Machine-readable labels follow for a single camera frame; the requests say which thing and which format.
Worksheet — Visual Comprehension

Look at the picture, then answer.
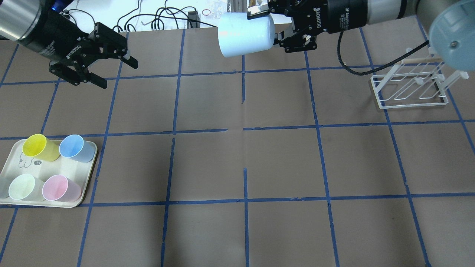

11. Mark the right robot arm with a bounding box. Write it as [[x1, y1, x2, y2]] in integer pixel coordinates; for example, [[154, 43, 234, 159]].
[[247, 0, 475, 72]]

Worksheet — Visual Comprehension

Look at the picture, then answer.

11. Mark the pink plastic cup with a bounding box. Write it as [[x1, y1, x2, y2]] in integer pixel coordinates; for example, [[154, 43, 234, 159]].
[[41, 175, 82, 202]]

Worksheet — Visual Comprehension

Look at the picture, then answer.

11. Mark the aluminium frame post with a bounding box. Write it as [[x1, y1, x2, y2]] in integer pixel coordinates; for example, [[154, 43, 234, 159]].
[[227, 0, 249, 13]]

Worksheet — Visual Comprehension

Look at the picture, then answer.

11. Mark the light blue plastic cup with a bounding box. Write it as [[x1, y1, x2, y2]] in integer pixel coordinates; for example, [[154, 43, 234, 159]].
[[217, 13, 275, 58]]

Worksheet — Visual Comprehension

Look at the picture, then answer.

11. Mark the cream plastic tray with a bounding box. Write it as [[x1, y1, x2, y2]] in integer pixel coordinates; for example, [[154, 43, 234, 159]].
[[0, 139, 97, 208]]

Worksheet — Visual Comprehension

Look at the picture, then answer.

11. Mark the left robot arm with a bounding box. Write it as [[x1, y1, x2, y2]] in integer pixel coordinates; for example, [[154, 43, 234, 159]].
[[0, 0, 138, 89]]

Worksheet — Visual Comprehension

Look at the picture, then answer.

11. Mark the pale green plastic cup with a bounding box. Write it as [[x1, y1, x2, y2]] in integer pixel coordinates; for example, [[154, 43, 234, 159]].
[[8, 174, 45, 201]]

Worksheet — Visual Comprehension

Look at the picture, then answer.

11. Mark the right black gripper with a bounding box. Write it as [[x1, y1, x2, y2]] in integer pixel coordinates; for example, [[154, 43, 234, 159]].
[[247, 0, 368, 53]]

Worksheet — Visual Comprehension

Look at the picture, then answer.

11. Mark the yellow plastic cup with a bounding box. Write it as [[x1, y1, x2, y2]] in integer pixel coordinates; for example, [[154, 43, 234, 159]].
[[22, 134, 60, 162]]

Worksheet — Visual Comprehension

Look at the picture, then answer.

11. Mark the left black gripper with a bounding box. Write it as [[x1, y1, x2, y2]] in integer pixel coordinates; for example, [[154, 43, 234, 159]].
[[18, 7, 138, 89]]

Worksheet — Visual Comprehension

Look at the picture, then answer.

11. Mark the white wire cup rack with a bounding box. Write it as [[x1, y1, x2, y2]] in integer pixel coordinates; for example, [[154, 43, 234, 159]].
[[370, 47, 469, 109]]

